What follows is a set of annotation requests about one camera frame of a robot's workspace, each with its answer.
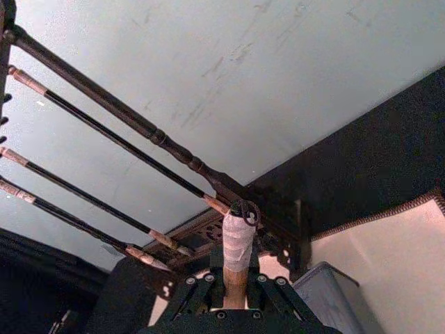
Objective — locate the wooden brush with white tape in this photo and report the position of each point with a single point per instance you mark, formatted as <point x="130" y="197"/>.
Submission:
<point x="237" y="250"/>

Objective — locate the white felt mat stitched edge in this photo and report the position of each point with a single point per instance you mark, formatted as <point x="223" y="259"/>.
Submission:
<point x="393" y="250"/>

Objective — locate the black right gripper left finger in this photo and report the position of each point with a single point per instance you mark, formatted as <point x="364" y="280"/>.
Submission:
<point x="198" y="292"/>

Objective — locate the grey rectangular tray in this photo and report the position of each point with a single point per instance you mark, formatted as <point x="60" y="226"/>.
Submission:
<point x="330" y="299"/>

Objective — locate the dark carved wooden brush rack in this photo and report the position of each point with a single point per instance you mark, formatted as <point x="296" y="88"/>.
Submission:
<point x="114" y="106"/>

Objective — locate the black table cloth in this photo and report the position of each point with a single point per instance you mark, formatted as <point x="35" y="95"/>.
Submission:
<point x="382" y="139"/>

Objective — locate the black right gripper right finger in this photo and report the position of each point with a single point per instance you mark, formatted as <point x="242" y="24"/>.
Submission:
<point x="274" y="294"/>

